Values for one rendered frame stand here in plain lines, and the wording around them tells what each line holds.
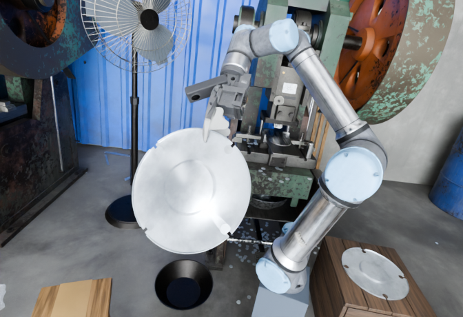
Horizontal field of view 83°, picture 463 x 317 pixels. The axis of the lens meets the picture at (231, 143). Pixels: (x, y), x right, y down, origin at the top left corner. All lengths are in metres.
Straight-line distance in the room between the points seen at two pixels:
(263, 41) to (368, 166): 0.39
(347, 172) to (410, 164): 2.95
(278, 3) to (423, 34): 0.59
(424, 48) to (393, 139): 2.12
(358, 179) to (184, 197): 0.39
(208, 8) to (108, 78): 1.14
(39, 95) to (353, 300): 2.09
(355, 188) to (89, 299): 0.99
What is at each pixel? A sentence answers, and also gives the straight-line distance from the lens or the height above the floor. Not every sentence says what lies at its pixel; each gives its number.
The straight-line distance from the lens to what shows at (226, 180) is 0.61.
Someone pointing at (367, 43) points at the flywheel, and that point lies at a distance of 1.55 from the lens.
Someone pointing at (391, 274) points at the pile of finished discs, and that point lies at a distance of 1.57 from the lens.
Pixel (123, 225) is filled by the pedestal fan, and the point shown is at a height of 0.02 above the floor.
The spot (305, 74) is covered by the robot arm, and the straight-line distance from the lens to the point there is 0.81.
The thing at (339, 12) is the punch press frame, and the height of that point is 1.44.
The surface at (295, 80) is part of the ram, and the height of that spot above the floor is 1.11.
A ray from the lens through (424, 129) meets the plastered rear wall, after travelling 3.48.
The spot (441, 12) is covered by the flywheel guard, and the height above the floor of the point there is 1.47.
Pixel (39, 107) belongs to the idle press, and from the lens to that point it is 2.14.
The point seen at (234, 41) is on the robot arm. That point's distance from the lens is 0.77.
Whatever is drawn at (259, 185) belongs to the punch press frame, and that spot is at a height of 0.56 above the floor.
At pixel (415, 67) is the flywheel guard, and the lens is 1.30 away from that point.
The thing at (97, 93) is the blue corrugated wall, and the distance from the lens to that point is 2.93.
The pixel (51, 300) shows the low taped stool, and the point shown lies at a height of 0.33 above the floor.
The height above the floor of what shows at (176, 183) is 0.94.
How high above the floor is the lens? 1.28
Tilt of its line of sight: 22 degrees down
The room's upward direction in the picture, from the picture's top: 9 degrees clockwise
